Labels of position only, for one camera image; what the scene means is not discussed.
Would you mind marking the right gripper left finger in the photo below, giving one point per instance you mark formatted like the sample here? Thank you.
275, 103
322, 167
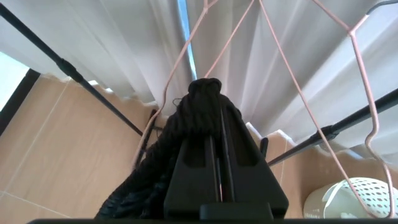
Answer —
192, 186

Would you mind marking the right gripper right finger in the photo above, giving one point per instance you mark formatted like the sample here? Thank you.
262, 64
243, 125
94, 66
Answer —
255, 186

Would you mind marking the black garment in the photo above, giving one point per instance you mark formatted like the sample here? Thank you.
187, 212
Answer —
199, 102

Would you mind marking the pink clothes hanger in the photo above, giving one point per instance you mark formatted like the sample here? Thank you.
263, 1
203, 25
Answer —
186, 47
364, 77

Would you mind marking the white laundry basket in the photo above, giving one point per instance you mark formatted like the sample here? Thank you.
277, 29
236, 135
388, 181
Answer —
374, 194

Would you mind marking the black clothes rack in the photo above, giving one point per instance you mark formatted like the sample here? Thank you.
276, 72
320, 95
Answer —
66, 68

